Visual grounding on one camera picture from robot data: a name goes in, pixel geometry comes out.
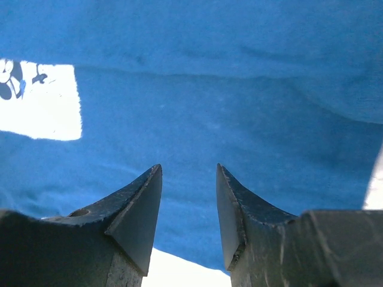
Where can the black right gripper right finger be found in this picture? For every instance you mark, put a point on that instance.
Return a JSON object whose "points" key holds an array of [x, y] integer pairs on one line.
{"points": [[266, 246]]}

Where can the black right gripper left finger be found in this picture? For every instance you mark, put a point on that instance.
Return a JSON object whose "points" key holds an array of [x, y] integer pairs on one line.
{"points": [[107, 243]]}

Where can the dark blue printed t-shirt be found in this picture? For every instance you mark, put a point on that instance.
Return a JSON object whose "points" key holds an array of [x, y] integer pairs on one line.
{"points": [[287, 95]]}

